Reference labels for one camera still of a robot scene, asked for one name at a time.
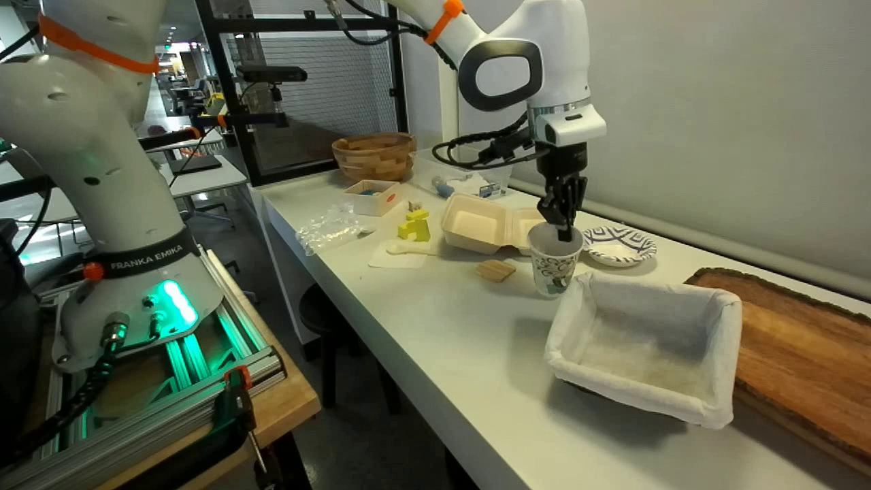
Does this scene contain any orange and black clamp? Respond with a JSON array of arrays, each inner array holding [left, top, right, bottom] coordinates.
[[214, 365, 270, 477]]

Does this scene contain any woven wooden basket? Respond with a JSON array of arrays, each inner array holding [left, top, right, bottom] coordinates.
[[331, 132, 418, 183]]

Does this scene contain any small white box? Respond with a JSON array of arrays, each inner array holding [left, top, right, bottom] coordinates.
[[342, 179, 401, 218]]

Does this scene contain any clear plastic container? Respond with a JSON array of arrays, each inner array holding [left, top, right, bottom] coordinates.
[[411, 148, 513, 200]]

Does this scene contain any black cable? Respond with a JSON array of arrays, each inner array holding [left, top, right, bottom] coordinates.
[[0, 312, 131, 467]]

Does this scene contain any white napkin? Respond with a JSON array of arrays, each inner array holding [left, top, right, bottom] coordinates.
[[368, 238, 431, 270]]

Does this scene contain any yellow toy block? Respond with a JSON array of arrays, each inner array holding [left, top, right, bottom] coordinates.
[[397, 201, 432, 244]]

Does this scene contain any wooden slab board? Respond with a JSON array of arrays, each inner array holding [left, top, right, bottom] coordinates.
[[683, 267, 871, 478]]

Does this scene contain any basket with white cloth liner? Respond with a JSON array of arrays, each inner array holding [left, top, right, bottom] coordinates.
[[544, 270, 743, 431]]

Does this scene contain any patterned paper cup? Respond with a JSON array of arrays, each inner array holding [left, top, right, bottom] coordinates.
[[527, 222, 585, 299]]

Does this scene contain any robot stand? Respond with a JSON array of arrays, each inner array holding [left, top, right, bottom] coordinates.
[[0, 245, 322, 490]]

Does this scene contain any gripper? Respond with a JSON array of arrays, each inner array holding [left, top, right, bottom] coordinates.
[[537, 142, 589, 243]]

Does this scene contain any camera on mount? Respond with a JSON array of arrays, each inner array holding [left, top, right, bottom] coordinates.
[[216, 64, 309, 131]]

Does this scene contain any blue patterned paper plate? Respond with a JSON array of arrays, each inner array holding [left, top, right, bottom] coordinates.
[[582, 225, 659, 268]]

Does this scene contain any black frame with mesh panel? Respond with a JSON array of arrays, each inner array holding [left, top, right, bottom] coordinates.
[[194, 0, 410, 189]]

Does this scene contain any open styrofoam pack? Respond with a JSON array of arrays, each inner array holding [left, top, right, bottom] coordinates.
[[440, 193, 549, 257]]

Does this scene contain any clear plastic wrap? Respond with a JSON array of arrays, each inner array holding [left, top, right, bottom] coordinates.
[[295, 203, 376, 257]]

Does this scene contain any small wooden piece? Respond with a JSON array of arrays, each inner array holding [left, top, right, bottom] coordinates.
[[476, 259, 517, 283]]

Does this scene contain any black stool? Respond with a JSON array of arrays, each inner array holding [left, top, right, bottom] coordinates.
[[299, 282, 404, 417]]

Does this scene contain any white desk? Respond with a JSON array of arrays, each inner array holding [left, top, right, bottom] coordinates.
[[144, 129, 250, 227]]

